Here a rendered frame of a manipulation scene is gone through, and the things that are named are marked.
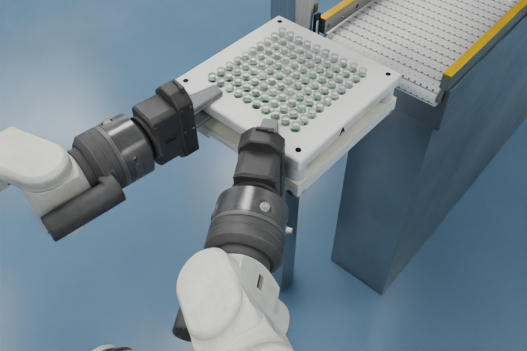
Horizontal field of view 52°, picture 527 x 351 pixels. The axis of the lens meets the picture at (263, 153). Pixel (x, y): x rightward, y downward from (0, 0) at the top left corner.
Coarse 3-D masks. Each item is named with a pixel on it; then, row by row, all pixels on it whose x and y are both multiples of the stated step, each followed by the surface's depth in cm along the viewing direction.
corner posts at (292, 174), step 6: (390, 96) 83; (384, 102) 83; (288, 168) 72; (294, 168) 71; (306, 168) 72; (288, 174) 72; (294, 174) 71; (300, 174) 71; (306, 174) 73; (294, 180) 72; (300, 180) 72
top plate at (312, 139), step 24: (264, 24) 90; (288, 24) 90; (240, 48) 85; (336, 48) 86; (192, 72) 81; (216, 72) 81; (384, 72) 81; (288, 96) 77; (360, 96) 77; (384, 96) 80; (240, 120) 74; (312, 120) 74; (336, 120) 74; (288, 144) 71; (312, 144) 71
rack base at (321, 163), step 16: (368, 112) 82; (384, 112) 83; (208, 128) 80; (224, 128) 79; (352, 128) 79; (368, 128) 81; (224, 144) 79; (336, 144) 77; (352, 144) 80; (320, 160) 75; (336, 160) 78
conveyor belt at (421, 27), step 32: (384, 0) 118; (416, 0) 118; (448, 0) 118; (480, 0) 118; (512, 0) 118; (352, 32) 109; (384, 32) 109; (416, 32) 109; (448, 32) 109; (480, 32) 109; (384, 64) 103; (416, 64) 102; (448, 64) 102; (416, 96) 101
